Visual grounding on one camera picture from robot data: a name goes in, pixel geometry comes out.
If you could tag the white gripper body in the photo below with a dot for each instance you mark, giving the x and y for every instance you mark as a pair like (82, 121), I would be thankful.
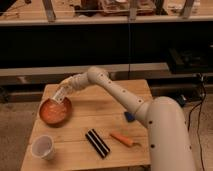
(70, 84)

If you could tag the small white labelled bottle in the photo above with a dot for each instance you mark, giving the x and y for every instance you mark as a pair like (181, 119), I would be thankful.
(60, 95)

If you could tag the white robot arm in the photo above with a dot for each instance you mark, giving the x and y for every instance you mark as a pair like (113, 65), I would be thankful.
(168, 137)

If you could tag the orange ceramic bowl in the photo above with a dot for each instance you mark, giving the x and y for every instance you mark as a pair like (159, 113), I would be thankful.
(53, 113)

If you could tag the wooden table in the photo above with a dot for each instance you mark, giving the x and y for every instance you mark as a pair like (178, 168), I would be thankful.
(92, 108)

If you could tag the black striped rectangular block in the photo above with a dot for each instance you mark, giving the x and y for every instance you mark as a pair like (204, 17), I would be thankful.
(97, 143)

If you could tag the blue object on table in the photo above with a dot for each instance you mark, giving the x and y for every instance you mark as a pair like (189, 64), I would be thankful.
(129, 117)

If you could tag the white plastic cup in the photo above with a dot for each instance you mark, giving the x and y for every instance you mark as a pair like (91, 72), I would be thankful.
(43, 147)

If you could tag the orange toy carrot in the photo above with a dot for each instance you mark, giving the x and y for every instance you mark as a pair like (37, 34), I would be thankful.
(124, 139)

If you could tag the long metal shelf rack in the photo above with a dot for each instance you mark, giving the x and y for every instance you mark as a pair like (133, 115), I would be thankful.
(43, 41)

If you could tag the black power adapter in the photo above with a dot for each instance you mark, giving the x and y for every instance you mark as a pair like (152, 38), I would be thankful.
(181, 100)

